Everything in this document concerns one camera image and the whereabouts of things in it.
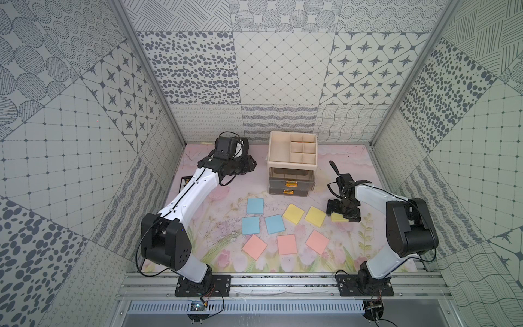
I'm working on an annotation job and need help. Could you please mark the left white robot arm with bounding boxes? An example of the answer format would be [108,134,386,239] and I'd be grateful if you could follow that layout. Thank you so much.
[136,154,257,283]

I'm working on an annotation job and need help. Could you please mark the floral pink table mat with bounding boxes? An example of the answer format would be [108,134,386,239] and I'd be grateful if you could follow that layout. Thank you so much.
[140,142,418,274]

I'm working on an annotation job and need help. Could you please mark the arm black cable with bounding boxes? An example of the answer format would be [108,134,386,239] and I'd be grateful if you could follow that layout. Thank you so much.
[134,130,250,278]
[326,160,438,264]

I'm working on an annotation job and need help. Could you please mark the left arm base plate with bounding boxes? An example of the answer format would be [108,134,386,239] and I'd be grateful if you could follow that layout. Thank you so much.
[175,274,232,297]

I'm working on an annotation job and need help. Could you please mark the aluminium mounting rail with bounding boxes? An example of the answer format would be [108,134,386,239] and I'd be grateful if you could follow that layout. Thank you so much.
[117,271,452,301]

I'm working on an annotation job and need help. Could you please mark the yellow sticky note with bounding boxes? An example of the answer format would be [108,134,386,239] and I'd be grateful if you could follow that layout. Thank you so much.
[305,207,326,228]
[282,204,305,225]
[330,213,349,223]

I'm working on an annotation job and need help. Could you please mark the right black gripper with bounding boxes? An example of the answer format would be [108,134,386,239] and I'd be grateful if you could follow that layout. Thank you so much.
[327,197,361,222]

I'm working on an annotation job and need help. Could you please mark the pink sticky note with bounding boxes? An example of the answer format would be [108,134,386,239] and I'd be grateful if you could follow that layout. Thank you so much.
[305,230,330,256]
[276,234,298,256]
[242,235,268,261]

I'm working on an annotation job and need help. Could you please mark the blue sticky note lower right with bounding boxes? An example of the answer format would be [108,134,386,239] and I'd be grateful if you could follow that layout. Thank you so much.
[265,215,285,234]

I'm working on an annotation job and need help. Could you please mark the blue sticky note lower left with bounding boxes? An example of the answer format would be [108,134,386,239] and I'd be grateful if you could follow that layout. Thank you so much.
[242,217,260,235]

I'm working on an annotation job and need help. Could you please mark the pink sticky note left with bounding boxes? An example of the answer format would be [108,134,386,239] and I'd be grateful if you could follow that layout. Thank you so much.
[242,235,268,261]

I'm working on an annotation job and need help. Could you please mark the beige desk organizer cabinet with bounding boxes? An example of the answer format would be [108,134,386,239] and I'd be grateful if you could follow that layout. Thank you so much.
[267,131,318,171]

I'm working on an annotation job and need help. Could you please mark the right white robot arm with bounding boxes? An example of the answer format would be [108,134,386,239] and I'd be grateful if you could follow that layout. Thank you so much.
[326,173,439,294]

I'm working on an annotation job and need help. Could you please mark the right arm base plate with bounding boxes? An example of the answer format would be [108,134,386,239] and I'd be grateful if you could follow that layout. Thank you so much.
[335,273,394,298]

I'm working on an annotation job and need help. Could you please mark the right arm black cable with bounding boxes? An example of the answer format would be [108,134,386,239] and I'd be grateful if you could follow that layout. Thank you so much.
[326,160,438,264]

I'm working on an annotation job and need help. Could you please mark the pink sticky note middle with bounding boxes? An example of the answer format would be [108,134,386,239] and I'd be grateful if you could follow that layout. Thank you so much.
[276,234,298,256]

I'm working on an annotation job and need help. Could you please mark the blue sticky note top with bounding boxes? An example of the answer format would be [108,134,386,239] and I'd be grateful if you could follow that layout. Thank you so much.
[247,198,264,215]

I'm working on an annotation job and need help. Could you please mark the pink sticky note right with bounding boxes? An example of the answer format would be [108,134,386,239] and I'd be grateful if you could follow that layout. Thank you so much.
[305,230,330,256]

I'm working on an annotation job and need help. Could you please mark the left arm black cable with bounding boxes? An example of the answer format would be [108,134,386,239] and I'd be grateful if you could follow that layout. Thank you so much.
[134,130,250,278]

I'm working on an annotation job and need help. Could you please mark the grey transparent drawer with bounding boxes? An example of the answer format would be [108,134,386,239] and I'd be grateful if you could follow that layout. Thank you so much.
[268,168,315,191]

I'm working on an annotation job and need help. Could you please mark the blue sticky note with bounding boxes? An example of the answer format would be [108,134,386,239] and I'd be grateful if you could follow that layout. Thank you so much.
[265,215,285,234]
[247,198,264,215]
[242,217,260,235]

